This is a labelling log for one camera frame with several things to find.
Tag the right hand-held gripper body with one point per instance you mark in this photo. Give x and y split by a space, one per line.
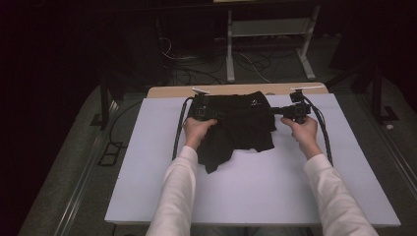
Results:
300 109

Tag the black floor frame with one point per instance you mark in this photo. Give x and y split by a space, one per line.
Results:
111 154

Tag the white metal stand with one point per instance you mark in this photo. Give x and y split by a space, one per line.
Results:
231 49

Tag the person's right hand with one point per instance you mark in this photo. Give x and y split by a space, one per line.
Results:
305 134

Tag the small white round object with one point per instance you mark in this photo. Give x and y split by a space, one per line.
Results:
389 127

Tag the black metal stand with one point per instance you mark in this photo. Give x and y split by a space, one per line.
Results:
377 95
105 98

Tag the person's left hand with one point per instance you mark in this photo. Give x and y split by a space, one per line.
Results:
196 129

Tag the black shorts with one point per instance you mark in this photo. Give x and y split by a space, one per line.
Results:
244 128

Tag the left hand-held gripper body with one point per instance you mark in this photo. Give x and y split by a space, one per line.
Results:
200 109

